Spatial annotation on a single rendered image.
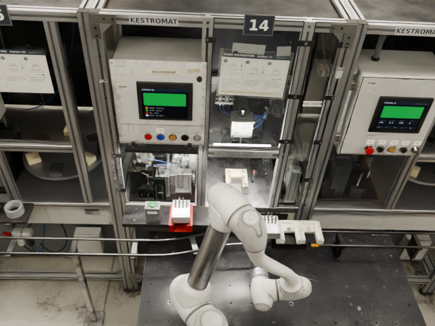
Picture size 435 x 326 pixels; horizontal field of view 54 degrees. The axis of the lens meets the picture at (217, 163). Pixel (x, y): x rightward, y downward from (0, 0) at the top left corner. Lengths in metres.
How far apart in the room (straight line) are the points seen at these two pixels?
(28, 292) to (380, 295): 2.32
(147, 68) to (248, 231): 0.82
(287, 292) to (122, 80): 1.23
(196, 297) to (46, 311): 1.46
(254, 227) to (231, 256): 0.93
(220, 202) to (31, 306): 1.93
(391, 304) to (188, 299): 1.13
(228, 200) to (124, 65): 0.74
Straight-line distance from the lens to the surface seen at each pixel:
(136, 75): 1.95
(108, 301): 3.22
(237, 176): 2.57
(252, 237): 1.66
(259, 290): 2.15
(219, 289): 2.42
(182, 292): 2.09
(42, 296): 3.35
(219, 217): 1.75
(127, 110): 2.06
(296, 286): 2.12
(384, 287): 2.65
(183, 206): 2.32
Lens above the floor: 2.74
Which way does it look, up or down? 42 degrees down
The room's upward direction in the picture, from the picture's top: 4 degrees clockwise
